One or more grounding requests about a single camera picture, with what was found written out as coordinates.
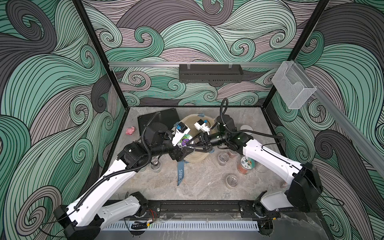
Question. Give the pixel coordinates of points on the black ribbed hard case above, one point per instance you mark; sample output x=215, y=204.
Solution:
x=167, y=117

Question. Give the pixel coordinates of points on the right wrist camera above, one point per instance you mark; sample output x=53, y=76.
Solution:
x=201, y=125

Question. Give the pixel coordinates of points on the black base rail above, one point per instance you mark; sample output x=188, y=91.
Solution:
x=242, y=208

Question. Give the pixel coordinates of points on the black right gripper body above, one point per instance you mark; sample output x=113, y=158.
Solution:
x=207, y=139

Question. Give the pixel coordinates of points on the white mesh wall basket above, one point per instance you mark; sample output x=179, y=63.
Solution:
x=293, y=84

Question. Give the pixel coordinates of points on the black wall shelf tray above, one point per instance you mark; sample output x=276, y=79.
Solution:
x=210, y=73

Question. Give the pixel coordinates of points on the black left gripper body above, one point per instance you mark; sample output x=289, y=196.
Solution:
x=173, y=154

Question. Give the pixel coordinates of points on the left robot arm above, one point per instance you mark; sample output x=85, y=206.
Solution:
x=88, y=215

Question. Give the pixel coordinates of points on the purple flower label jar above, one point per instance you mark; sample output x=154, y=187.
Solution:
x=185, y=139

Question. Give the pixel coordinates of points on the clear small seed jar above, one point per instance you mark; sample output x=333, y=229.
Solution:
x=231, y=181

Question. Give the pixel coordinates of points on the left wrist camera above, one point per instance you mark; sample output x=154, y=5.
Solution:
x=181, y=130

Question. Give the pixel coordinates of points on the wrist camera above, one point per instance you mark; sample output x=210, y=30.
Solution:
x=201, y=125
x=181, y=130

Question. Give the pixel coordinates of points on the green lid seed jar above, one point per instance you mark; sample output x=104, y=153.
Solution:
x=245, y=165

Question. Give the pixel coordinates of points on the white slotted cable duct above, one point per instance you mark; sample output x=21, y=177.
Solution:
x=244, y=226

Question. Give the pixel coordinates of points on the pink toy pig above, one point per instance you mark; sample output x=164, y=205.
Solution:
x=130, y=131

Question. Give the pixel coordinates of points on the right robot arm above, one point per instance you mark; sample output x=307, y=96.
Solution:
x=304, y=187

